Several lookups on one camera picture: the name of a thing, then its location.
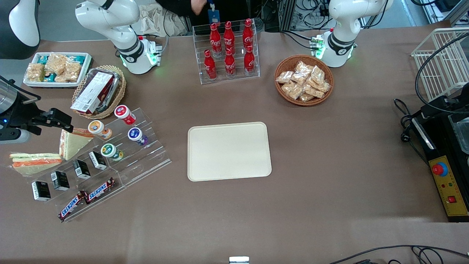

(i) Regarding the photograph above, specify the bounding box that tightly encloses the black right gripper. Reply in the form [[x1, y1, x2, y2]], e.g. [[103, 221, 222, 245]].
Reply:
[[0, 92, 74, 136]]

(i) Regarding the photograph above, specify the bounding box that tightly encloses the green lid gum bottle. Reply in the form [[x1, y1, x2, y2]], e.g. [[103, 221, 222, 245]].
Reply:
[[100, 143, 125, 162]]

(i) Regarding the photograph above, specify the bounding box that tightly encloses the arm base connector block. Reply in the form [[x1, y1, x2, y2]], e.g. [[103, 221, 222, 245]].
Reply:
[[310, 34, 327, 60], [146, 40, 164, 67]]

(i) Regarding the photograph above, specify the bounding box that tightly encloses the orange lid gum bottle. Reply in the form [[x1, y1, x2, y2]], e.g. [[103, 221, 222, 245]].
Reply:
[[88, 120, 112, 140]]

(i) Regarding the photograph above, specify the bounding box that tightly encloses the red lid gum bottle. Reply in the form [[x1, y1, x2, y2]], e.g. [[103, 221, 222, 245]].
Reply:
[[114, 104, 136, 125]]

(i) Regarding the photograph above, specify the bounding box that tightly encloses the black plastic food tray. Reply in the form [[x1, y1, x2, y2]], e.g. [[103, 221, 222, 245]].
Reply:
[[78, 67, 122, 115]]

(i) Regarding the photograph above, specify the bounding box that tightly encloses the purple lid gum bottle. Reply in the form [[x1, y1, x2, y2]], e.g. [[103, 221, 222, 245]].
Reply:
[[127, 127, 149, 146]]

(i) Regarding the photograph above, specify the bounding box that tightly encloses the cream plastic tray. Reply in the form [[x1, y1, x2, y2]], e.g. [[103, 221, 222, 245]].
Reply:
[[187, 122, 272, 182]]

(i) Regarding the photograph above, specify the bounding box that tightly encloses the triangular wrapped sandwich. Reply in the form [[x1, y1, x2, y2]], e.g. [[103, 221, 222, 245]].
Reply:
[[59, 127, 95, 161]]

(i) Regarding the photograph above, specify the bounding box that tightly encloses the flat wrapped sandwich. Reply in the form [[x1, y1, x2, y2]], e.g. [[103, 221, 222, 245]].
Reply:
[[9, 152, 63, 177]]

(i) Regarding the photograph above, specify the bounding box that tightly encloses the clear bag of rice snack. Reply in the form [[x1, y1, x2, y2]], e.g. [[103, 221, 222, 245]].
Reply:
[[26, 63, 45, 82], [45, 53, 69, 74], [55, 61, 82, 83]]

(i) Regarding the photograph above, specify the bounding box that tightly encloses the small black carton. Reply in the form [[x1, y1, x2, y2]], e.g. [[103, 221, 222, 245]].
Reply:
[[88, 151, 108, 171], [50, 170, 70, 191], [72, 159, 92, 180], [31, 180, 52, 202]]

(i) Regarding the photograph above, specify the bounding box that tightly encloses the red white cardboard box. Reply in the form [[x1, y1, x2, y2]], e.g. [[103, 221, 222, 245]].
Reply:
[[70, 71, 115, 114]]

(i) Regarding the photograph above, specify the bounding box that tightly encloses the white rectangular snack bin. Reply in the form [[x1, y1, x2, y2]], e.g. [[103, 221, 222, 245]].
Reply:
[[23, 52, 93, 89]]

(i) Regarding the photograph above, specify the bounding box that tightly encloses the teal snack packet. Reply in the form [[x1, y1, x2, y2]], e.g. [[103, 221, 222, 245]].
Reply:
[[38, 54, 87, 83]]

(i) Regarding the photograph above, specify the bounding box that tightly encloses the oval wicker basket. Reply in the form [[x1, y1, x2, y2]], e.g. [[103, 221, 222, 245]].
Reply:
[[71, 65, 127, 120]]

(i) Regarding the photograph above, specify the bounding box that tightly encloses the Snickers chocolate bar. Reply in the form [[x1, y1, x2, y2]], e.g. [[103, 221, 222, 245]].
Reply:
[[58, 190, 88, 221], [85, 177, 116, 204]]

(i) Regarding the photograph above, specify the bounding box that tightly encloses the clear acrylic step display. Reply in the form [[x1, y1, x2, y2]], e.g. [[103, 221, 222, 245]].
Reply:
[[27, 107, 172, 223]]

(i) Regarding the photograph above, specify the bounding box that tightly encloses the beige crumpled bag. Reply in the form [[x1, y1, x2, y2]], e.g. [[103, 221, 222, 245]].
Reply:
[[136, 4, 192, 37]]

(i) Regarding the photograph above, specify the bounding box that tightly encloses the red Coca-Cola bottle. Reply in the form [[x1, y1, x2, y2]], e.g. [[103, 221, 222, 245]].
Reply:
[[242, 18, 254, 52], [223, 21, 236, 55], [209, 22, 223, 58], [244, 45, 256, 76], [224, 48, 236, 78], [203, 49, 217, 81]]

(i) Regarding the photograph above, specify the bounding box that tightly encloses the person in black clothes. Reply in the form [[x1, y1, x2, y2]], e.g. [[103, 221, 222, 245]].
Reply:
[[155, 0, 250, 17]]

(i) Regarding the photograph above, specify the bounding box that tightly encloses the clear acrylic bottle rack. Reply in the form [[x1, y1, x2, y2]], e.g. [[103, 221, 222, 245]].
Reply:
[[192, 19, 261, 85]]

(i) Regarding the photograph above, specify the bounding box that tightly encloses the round brown wicker basket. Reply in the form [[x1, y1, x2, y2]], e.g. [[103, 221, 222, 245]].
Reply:
[[274, 55, 335, 107]]

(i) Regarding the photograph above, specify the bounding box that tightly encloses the red emergency stop button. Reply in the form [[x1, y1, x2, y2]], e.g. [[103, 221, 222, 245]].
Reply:
[[431, 162, 448, 177]]

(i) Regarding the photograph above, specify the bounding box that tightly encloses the black yellow control box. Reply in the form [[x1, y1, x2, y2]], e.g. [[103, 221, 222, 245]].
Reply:
[[408, 84, 469, 223]]

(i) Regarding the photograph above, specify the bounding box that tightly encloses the blue lanyard badge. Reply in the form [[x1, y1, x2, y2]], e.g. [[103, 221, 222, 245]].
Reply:
[[207, 0, 222, 26]]

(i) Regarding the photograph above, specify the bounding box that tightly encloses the aluminium frame with cables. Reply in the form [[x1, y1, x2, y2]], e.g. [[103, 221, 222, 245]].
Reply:
[[278, 0, 331, 33]]

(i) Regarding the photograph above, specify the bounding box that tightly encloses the black cable with plug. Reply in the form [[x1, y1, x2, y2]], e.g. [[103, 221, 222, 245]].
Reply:
[[394, 98, 428, 164]]

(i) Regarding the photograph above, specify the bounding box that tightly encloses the thick black looped cable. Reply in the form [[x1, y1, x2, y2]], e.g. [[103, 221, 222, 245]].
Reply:
[[414, 32, 469, 115]]

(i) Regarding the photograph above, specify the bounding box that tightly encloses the thin black cable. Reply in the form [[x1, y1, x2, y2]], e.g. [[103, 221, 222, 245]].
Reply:
[[329, 245, 469, 264]]

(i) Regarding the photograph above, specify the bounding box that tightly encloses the white wire basket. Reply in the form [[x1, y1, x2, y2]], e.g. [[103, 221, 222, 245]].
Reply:
[[410, 27, 469, 103]]

